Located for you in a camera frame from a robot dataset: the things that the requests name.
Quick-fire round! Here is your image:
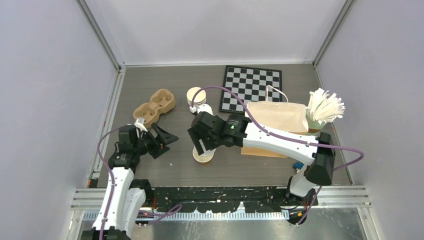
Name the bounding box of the brown paper bag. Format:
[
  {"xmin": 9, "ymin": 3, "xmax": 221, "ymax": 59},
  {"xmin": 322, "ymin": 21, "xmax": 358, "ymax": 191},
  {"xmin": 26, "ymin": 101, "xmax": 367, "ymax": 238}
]
[{"xmin": 241, "ymin": 85, "xmax": 309, "ymax": 158}]

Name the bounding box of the green cup of paper sticks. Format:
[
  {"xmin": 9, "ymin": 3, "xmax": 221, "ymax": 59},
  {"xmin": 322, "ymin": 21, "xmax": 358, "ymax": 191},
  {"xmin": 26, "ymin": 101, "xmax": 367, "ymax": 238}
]
[{"xmin": 306, "ymin": 88, "xmax": 346, "ymax": 135}]

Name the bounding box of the brown pulp cup carrier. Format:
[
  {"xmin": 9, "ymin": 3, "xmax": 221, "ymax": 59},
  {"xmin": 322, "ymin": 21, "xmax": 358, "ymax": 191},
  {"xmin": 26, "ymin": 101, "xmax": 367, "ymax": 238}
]
[{"xmin": 132, "ymin": 88, "xmax": 176, "ymax": 128}]

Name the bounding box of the stack of paper cups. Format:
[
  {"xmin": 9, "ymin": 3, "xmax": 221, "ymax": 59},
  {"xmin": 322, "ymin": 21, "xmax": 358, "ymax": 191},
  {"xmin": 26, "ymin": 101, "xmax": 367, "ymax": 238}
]
[{"xmin": 186, "ymin": 87, "xmax": 207, "ymax": 114}]

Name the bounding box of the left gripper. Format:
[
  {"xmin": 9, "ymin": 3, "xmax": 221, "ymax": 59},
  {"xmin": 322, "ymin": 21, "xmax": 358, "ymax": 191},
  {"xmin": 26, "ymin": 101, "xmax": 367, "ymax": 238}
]
[{"xmin": 133, "ymin": 123, "xmax": 178, "ymax": 159}]

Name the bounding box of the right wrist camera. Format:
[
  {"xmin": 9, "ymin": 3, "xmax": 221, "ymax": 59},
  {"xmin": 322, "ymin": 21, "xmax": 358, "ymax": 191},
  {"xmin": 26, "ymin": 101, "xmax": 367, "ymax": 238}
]
[{"xmin": 189, "ymin": 103, "xmax": 214, "ymax": 116}]

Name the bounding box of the white plastic cup lid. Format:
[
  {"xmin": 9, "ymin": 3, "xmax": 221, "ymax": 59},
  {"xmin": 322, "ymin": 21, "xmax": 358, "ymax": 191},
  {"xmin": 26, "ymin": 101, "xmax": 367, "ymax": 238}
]
[{"xmin": 192, "ymin": 148, "xmax": 217, "ymax": 164}]

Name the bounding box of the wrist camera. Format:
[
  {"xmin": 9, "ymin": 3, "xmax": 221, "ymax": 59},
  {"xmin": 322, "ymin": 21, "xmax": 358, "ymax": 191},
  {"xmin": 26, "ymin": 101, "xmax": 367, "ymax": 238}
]
[
  {"xmin": 134, "ymin": 117, "xmax": 148, "ymax": 132},
  {"xmin": 189, "ymin": 103, "xmax": 214, "ymax": 116}
]

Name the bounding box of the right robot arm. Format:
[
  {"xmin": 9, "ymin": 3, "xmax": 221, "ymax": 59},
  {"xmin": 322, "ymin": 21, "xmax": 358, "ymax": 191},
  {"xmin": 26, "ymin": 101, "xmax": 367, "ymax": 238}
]
[{"xmin": 187, "ymin": 111, "xmax": 335, "ymax": 205}]

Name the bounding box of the black white checkerboard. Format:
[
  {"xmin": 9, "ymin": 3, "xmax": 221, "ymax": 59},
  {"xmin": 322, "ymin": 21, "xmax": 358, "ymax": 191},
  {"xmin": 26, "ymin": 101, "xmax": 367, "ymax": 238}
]
[{"xmin": 222, "ymin": 65, "xmax": 286, "ymax": 104}]

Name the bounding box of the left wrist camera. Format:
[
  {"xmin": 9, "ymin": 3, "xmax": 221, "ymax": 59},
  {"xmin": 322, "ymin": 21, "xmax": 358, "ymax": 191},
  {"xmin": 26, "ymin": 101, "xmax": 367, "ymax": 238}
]
[{"xmin": 134, "ymin": 117, "xmax": 148, "ymax": 132}]

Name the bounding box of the blue toy block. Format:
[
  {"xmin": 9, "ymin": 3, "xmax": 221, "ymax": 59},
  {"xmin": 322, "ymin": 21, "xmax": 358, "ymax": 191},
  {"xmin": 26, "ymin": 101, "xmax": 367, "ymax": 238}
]
[{"xmin": 293, "ymin": 162, "xmax": 304, "ymax": 172}]

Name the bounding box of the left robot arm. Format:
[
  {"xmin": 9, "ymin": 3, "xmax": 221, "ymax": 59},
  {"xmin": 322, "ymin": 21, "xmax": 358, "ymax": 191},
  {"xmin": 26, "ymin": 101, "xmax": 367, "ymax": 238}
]
[{"xmin": 81, "ymin": 123, "xmax": 179, "ymax": 240}]

